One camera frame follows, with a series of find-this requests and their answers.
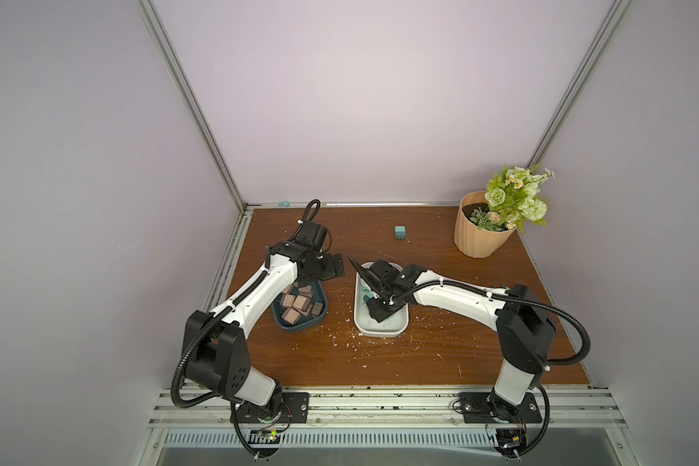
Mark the white storage tray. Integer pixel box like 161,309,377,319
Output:
353,273,410,338

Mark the dark teal storage tray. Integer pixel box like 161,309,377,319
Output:
271,281,328,333

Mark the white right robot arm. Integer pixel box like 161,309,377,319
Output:
353,260,556,423

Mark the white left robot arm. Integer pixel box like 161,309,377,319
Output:
170,241,345,410

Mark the peach ribbed flower pot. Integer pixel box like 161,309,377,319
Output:
454,190,515,258

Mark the green artificial flower plant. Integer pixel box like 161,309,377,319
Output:
466,165,555,233

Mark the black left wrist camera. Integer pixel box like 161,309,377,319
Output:
292,221,332,252

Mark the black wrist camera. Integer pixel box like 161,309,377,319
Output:
368,259,400,293
292,221,332,252

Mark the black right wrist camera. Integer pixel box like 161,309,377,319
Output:
368,259,400,293

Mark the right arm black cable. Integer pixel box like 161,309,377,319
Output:
348,257,592,458

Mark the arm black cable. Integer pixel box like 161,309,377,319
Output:
170,199,322,409
348,257,592,458

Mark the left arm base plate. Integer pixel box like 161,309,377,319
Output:
235,391,311,424

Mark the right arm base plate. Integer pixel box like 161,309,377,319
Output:
452,392,543,424

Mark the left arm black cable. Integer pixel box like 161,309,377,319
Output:
170,199,322,409

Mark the aluminium front rail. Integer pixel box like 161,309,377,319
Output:
148,386,626,428

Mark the left corner aluminium post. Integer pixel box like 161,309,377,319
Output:
137,0,248,215

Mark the corner aluminium post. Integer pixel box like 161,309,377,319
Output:
527,0,633,167
137,0,248,215

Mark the right corner aluminium post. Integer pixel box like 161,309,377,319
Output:
527,0,633,167

